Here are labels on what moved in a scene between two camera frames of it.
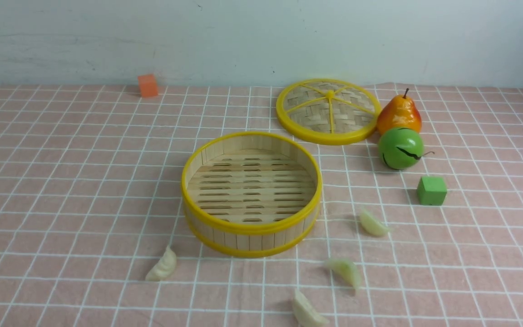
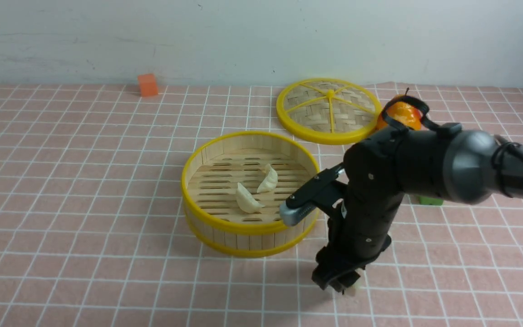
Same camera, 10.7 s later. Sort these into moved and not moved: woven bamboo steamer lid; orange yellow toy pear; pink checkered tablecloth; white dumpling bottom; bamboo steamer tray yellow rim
Moved: white dumpling bottom
Not moved: orange yellow toy pear; woven bamboo steamer lid; bamboo steamer tray yellow rim; pink checkered tablecloth
